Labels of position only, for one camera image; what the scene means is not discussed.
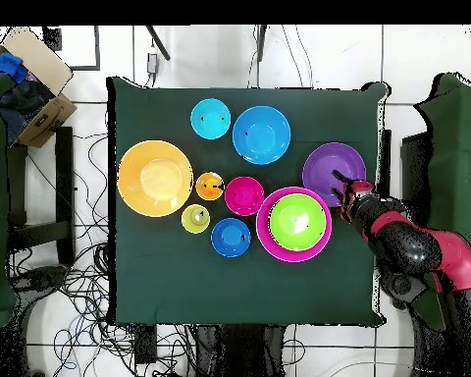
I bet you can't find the dark fabric bundle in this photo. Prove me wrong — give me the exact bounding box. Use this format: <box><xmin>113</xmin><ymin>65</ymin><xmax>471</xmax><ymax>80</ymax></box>
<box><xmin>0</xmin><ymin>78</ymin><xmax>58</xmax><ymax>144</ymax></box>

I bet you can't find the purple plastic bowl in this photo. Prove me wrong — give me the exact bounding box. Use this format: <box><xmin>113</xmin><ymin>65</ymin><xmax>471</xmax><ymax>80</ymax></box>
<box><xmin>301</xmin><ymin>141</ymin><xmax>367</xmax><ymax>208</ymax></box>

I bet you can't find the small red plastic bowl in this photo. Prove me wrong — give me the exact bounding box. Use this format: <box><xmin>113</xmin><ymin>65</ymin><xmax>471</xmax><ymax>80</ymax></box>
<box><xmin>224</xmin><ymin>175</ymin><xmax>266</xmax><ymax>218</ymax></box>

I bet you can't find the small dark blue bowl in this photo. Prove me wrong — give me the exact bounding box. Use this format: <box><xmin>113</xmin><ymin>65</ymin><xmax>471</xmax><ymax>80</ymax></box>
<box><xmin>210</xmin><ymin>217</ymin><xmax>252</xmax><ymax>259</ymax></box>

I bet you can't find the large orange plastic bowl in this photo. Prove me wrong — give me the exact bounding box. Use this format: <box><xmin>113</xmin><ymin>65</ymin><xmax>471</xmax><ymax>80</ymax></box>
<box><xmin>116</xmin><ymin>139</ymin><xmax>194</xmax><ymax>218</ymax></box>

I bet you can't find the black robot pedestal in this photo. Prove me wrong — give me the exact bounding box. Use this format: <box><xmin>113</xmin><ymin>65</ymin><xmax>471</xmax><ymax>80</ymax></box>
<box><xmin>193</xmin><ymin>323</ymin><xmax>288</xmax><ymax>377</ymax></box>

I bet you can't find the cardboard box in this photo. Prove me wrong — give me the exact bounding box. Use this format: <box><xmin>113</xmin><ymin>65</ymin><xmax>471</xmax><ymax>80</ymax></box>
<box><xmin>0</xmin><ymin>26</ymin><xmax>79</xmax><ymax>149</ymax></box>

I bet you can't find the green plastic bowl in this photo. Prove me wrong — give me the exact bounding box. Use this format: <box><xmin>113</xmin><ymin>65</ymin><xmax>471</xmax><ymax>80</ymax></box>
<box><xmin>269</xmin><ymin>192</ymin><xmax>328</xmax><ymax>251</ymax></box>

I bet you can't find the orange plastic cup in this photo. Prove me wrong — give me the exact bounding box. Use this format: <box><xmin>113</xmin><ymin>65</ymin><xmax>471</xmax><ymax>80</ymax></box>
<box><xmin>194</xmin><ymin>171</ymin><xmax>226</xmax><ymax>202</ymax></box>

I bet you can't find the medium blue plastic bowl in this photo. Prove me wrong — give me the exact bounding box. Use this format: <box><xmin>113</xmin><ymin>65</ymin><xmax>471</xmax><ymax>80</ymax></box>
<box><xmin>232</xmin><ymin>105</ymin><xmax>292</xmax><ymax>166</ymax></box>

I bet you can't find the dark green tablecloth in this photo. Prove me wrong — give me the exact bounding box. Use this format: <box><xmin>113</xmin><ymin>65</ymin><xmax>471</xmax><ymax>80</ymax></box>
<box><xmin>106</xmin><ymin>75</ymin><xmax>392</xmax><ymax>327</ymax></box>

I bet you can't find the black metal frame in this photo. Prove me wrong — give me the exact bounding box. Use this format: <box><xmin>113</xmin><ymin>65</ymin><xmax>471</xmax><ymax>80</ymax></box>
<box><xmin>5</xmin><ymin>125</ymin><xmax>77</xmax><ymax>266</ymax></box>

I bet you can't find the tangle of floor cables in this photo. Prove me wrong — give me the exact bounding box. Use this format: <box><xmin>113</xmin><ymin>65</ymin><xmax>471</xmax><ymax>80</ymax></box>
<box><xmin>7</xmin><ymin>133</ymin><xmax>197</xmax><ymax>377</ymax></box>

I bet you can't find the large pink plastic bowl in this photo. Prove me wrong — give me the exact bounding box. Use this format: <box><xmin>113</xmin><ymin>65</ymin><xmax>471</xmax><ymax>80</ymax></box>
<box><xmin>255</xmin><ymin>186</ymin><xmax>334</xmax><ymax>263</ymax></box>

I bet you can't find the yellow plastic cup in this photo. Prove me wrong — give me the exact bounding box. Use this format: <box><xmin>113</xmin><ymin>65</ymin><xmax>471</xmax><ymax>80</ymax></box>
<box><xmin>181</xmin><ymin>203</ymin><xmax>212</xmax><ymax>236</ymax></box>

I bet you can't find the small light blue bowl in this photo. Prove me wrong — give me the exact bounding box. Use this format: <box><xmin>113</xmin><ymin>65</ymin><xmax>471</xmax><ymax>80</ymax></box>
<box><xmin>189</xmin><ymin>97</ymin><xmax>233</xmax><ymax>141</ymax></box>

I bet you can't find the black tripod leg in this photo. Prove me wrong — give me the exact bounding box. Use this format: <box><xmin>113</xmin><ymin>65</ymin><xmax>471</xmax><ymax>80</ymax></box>
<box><xmin>255</xmin><ymin>25</ymin><xmax>267</xmax><ymax>62</ymax></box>
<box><xmin>144</xmin><ymin>25</ymin><xmax>172</xmax><ymax>62</ymax></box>

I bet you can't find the bright blue cloth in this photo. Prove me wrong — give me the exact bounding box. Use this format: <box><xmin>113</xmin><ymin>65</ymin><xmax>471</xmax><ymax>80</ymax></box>
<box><xmin>0</xmin><ymin>51</ymin><xmax>28</xmax><ymax>85</ymax></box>

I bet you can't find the black power strip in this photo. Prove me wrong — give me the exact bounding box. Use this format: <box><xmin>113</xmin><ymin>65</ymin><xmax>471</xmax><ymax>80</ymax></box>
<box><xmin>134</xmin><ymin>325</ymin><xmax>158</xmax><ymax>364</ymax></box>

